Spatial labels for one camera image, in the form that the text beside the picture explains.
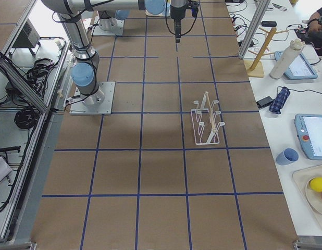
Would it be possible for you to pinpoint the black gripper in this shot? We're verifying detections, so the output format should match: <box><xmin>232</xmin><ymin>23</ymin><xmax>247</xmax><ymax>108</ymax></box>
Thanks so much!
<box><xmin>170</xmin><ymin>5</ymin><xmax>186</xmax><ymax>43</ymax></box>

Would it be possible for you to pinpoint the wooden mug tree stand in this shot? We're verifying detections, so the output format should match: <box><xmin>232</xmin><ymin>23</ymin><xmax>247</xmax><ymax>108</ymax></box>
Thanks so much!
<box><xmin>244</xmin><ymin>27</ymin><xmax>288</xmax><ymax>78</ymax></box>

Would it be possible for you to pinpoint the blue plaid folded umbrella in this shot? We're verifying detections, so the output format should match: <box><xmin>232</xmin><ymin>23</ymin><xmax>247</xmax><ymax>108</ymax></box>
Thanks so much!
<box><xmin>269</xmin><ymin>87</ymin><xmax>290</xmax><ymax>115</ymax></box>

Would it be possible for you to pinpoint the far teach pendant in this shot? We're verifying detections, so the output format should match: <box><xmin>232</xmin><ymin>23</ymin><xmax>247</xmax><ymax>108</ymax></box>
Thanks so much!
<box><xmin>283</xmin><ymin>53</ymin><xmax>318</xmax><ymax>80</ymax></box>

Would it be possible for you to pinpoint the teach pendant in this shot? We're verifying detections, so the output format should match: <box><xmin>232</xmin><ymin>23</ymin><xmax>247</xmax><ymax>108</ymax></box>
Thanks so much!
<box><xmin>294</xmin><ymin>114</ymin><xmax>322</xmax><ymax>160</ymax></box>
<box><xmin>283</xmin><ymin>53</ymin><xmax>318</xmax><ymax>80</ymax></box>

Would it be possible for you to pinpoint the blue grey mug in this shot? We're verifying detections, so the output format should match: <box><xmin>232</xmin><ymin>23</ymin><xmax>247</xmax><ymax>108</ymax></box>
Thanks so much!
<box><xmin>276</xmin><ymin>148</ymin><xmax>299</xmax><ymax>166</ymax></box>

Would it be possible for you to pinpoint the near teach pendant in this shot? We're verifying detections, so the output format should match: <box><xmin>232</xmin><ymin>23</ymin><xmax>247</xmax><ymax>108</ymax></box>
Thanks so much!
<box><xmin>294</xmin><ymin>114</ymin><xmax>322</xmax><ymax>160</ymax></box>

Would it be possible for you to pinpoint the yellow lemon toy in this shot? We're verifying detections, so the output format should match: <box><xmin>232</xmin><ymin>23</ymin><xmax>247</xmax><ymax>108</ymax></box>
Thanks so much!
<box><xmin>309</xmin><ymin>177</ymin><xmax>322</xmax><ymax>192</ymax></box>

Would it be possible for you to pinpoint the beige plate tray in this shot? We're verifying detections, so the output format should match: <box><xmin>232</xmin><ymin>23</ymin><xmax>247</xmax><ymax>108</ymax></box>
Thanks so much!
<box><xmin>292</xmin><ymin>165</ymin><xmax>322</xmax><ymax>229</ymax></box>

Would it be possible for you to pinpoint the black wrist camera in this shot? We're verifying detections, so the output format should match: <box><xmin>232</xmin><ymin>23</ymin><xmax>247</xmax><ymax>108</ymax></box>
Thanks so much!
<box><xmin>189</xmin><ymin>1</ymin><xmax>199</xmax><ymax>18</ymax></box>

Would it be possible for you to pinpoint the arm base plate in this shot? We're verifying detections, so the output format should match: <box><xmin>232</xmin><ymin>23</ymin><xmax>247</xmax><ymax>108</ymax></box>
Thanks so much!
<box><xmin>93</xmin><ymin>16</ymin><xmax>125</xmax><ymax>36</ymax></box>
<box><xmin>69</xmin><ymin>81</ymin><xmax>115</xmax><ymax>115</ymax></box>

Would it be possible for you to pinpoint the aluminium frame post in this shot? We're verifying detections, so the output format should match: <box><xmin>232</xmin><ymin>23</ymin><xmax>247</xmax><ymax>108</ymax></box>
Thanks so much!
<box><xmin>238</xmin><ymin>0</ymin><xmax>270</xmax><ymax>59</ymax></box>

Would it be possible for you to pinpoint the white wire cup rack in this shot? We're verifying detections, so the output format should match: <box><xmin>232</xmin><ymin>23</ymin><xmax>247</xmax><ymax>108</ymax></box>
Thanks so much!
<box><xmin>190</xmin><ymin>91</ymin><xmax>225</xmax><ymax>145</ymax></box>

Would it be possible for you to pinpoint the black cable bundle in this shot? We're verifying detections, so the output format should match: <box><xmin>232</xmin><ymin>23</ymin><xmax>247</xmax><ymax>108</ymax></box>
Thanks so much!
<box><xmin>14</xmin><ymin>107</ymin><xmax>39</xmax><ymax>130</ymax></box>

